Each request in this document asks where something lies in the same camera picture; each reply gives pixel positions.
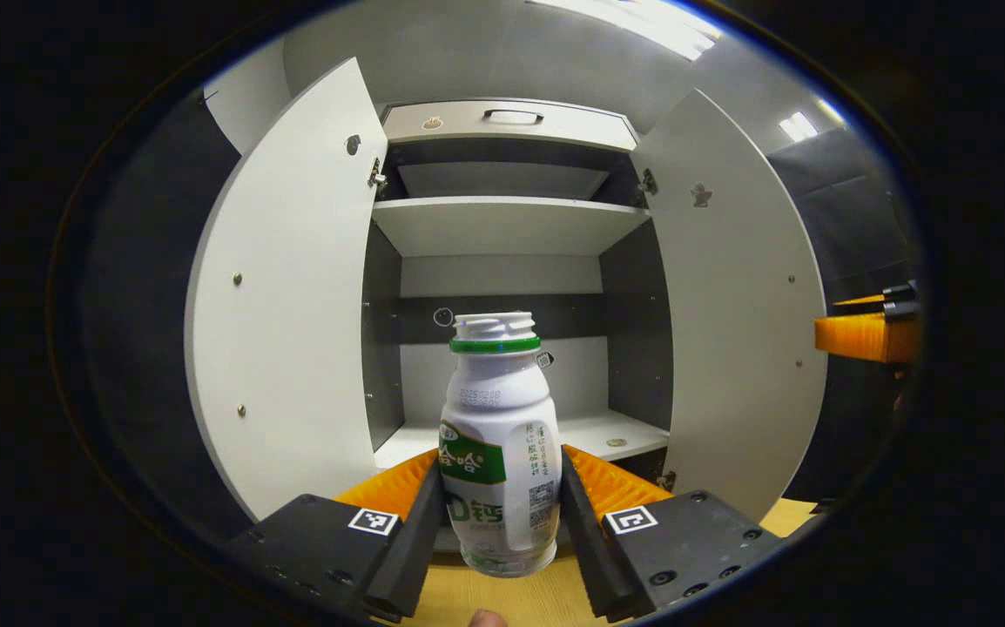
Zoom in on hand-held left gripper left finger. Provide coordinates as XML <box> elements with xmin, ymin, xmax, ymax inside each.
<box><xmin>228</xmin><ymin>448</ymin><xmax>447</xmax><ymax>624</ymax></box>

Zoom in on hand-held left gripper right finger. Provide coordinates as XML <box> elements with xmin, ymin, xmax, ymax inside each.
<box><xmin>559</xmin><ymin>444</ymin><xmax>786</xmax><ymax>624</ymax></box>

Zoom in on pale cabinet door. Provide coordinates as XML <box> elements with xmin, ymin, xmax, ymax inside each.
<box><xmin>185</xmin><ymin>57</ymin><xmax>390</xmax><ymax>523</ymax></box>
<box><xmin>631</xmin><ymin>87</ymin><xmax>830</xmax><ymax>522</ymax></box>

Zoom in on white bottle with green label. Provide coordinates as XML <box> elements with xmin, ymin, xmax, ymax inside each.
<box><xmin>438</xmin><ymin>312</ymin><xmax>564</xmax><ymax>578</ymax></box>

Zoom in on ceiling light panel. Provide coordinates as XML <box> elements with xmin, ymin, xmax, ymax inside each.
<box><xmin>529</xmin><ymin>0</ymin><xmax>723</xmax><ymax>62</ymax></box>
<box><xmin>779</xmin><ymin>111</ymin><xmax>820</xmax><ymax>143</ymax></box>

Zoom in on black backdrop cloth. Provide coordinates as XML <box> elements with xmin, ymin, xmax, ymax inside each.
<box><xmin>76</xmin><ymin>87</ymin><xmax>926</xmax><ymax>545</ymax></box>

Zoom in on cabinet drawer with black handle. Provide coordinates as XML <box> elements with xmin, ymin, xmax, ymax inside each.
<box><xmin>381</xmin><ymin>98</ymin><xmax>640</xmax><ymax>153</ymax></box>

